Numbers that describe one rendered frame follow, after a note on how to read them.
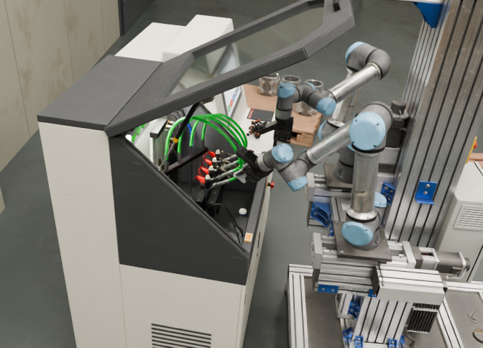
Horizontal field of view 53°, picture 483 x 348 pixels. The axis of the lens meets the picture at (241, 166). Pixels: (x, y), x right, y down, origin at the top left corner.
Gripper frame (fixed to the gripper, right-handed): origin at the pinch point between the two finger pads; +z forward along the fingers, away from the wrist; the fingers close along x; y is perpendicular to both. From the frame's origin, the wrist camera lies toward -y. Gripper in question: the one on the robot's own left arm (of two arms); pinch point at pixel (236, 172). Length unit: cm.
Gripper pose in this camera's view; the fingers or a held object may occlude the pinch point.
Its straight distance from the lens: 216.7
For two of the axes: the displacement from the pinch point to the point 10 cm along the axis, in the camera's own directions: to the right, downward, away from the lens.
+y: 6.3, 7.6, 1.4
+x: 5.8, -5.8, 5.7
